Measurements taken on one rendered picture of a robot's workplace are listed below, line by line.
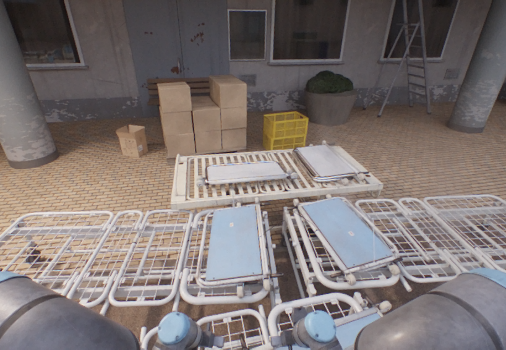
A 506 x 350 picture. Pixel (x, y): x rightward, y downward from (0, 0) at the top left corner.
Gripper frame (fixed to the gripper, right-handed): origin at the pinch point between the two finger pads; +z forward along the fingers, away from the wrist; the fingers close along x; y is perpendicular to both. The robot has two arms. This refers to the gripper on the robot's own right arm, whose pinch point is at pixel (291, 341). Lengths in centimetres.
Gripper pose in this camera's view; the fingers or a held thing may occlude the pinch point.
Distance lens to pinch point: 131.5
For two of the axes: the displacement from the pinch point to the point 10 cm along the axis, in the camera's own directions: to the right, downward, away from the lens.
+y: 1.2, 7.9, -6.0
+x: 9.8, 0.2, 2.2
